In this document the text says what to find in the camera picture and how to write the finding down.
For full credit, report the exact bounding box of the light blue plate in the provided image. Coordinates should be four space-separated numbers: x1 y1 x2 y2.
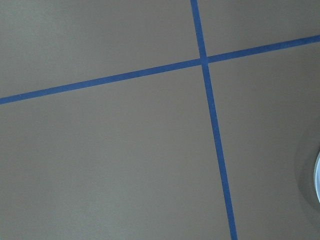
313 152 320 202

